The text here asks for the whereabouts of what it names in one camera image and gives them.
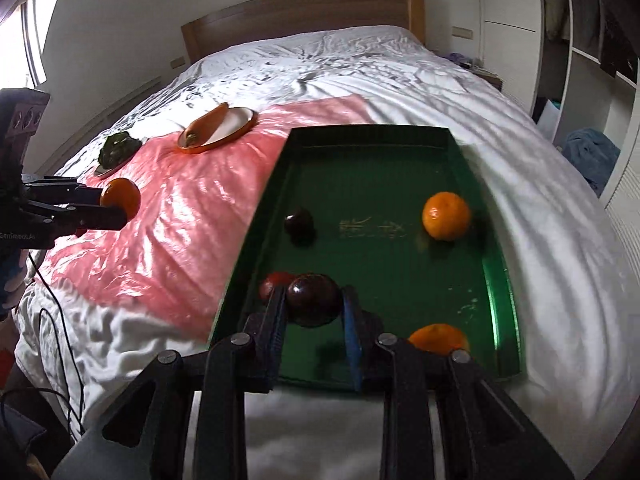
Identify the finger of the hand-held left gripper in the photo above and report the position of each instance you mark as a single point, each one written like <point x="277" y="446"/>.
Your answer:
<point x="95" y="220"/>
<point x="60" y="190"/>

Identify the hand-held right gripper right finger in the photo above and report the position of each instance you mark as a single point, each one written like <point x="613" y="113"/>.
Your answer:
<point x="353" y="355"/>

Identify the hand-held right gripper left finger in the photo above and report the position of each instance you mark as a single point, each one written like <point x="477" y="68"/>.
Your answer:
<point x="270" y="350"/>

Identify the orange mandarin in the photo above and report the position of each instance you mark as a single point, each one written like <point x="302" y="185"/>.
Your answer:
<point x="122" y="195"/>
<point x="446" y="215"/>
<point x="435" y="337"/>

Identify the small red apple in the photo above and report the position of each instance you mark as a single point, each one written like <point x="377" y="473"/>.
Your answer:
<point x="270" y="285"/>

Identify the dark purple plum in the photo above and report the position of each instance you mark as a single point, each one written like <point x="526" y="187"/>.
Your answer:
<point x="314" y="300"/>
<point x="298" y="222"/>

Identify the green rectangular tray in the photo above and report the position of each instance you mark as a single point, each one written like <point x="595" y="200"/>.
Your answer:
<point x="390" y="270"/>

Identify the person's left hand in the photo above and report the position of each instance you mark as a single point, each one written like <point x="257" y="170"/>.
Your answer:
<point x="10" y="280"/>

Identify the patterned grey plate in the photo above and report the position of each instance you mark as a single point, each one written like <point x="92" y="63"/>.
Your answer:
<point x="102" y="173"/>

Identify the green leafy vegetable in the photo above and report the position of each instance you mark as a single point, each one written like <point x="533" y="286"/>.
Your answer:
<point x="117" y="150"/>

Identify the window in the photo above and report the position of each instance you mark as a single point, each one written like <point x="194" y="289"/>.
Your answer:
<point x="22" y="45"/>

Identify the pink plastic sheet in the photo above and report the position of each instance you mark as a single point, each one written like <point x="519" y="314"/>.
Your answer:
<point x="175" y="250"/>

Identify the carrot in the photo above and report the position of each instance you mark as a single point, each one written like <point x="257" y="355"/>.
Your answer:
<point x="205" y="122"/>

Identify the white plate with orange rim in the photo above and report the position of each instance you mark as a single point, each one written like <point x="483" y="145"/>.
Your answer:
<point x="227" y="127"/>

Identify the bed with white sheet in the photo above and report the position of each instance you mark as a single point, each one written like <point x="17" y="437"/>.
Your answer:
<point x="550" y="210"/>

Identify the wooden headboard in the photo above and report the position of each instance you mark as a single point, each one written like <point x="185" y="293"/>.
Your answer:
<point x="300" y="15"/>

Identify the wooden nightstand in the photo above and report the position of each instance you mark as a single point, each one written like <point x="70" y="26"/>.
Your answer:
<point x="487" y="79"/>

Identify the blue cloth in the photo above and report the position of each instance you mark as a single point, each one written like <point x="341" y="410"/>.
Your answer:
<point x="590" y="155"/>

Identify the white wardrobe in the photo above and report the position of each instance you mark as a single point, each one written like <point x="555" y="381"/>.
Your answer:
<point x="505" y="10"/>

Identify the hanging dark clothes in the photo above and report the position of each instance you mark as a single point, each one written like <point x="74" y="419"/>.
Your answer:
<point x="615" y="35"/>

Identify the wall socket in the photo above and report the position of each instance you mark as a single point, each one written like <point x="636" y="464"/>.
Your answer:
<point x="177" y="62"/>
<point x="462" y="32"/>

